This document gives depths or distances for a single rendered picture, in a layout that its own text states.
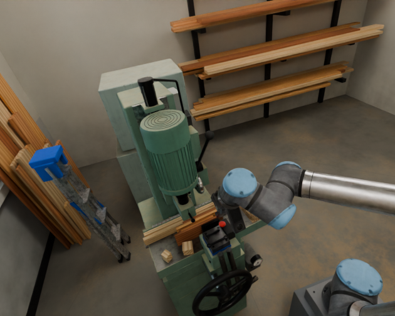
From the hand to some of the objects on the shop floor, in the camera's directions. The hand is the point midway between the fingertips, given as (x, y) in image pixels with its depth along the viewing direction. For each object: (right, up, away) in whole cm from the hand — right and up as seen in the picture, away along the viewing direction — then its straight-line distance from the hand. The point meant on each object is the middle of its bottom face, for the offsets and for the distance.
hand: (222, 215), depth 99 cm
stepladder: (-86, -64, +119) cm, 160 cm away
